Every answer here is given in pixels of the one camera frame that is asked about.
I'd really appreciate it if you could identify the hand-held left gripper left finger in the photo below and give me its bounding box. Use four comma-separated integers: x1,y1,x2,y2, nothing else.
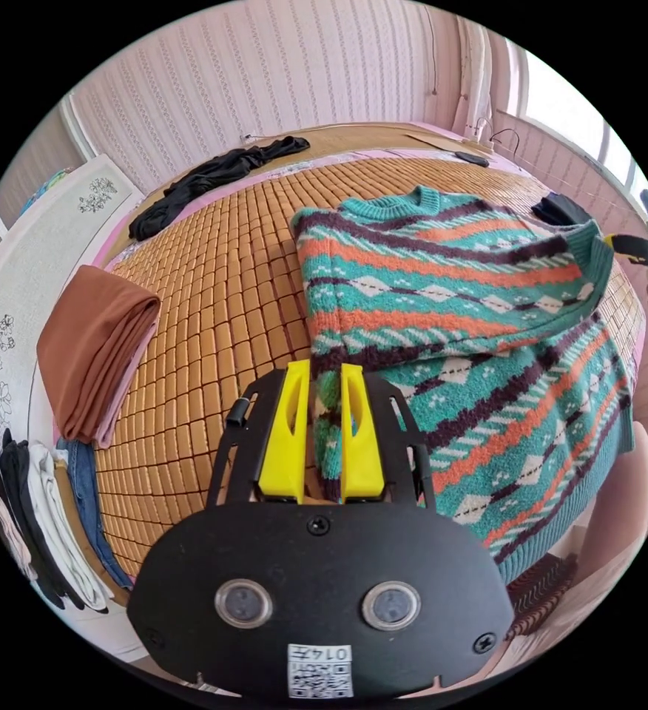
256,359,314,504

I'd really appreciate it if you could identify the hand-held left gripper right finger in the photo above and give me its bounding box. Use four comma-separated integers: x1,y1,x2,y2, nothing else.
340,362,385,504

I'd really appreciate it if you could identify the teal orange patterned sweater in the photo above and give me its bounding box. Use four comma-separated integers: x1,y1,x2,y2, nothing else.
290,186,635,586

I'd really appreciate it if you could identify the small black garment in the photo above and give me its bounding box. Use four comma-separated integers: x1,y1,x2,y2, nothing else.
530,192,593,229

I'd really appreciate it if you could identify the bed with woven mat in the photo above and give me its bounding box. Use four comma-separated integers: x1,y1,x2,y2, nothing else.
52,121,648,584

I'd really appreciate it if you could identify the window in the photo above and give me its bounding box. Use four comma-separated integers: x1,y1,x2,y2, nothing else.
518,48,642,192

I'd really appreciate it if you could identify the brown folded garment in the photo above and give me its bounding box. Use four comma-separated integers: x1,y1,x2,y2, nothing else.
36,265,163,449

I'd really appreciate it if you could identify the person's body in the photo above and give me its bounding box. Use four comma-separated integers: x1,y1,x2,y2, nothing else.
510,420,648,686

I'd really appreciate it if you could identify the pile of clothes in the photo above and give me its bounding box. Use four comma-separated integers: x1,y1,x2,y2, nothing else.
0,416,135,614

